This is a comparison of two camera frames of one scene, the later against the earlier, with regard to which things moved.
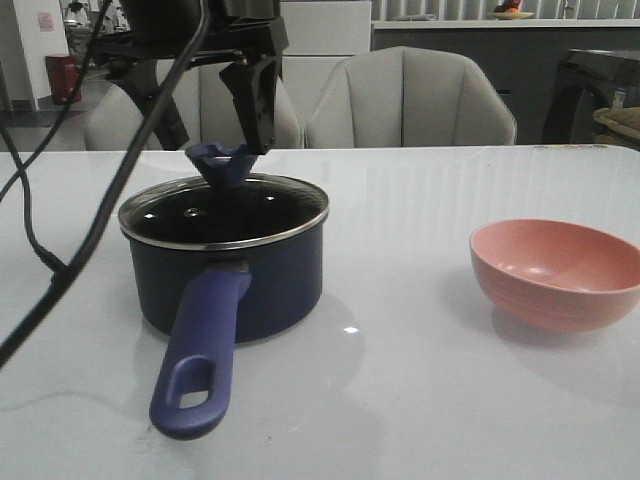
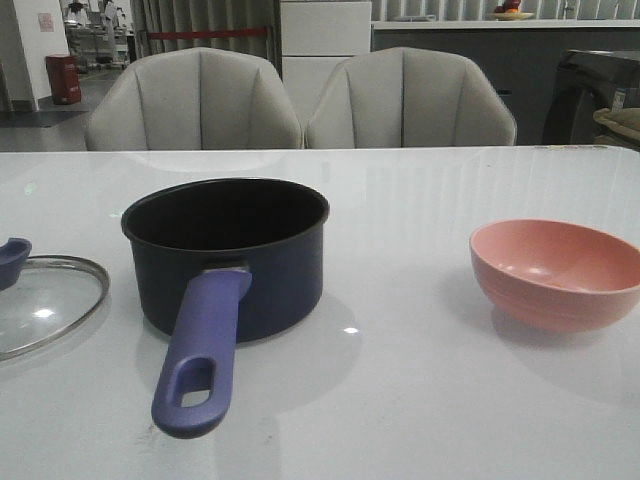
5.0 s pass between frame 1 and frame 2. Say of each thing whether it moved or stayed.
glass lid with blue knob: moved
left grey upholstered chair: stayed
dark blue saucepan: stayed
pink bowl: stayed
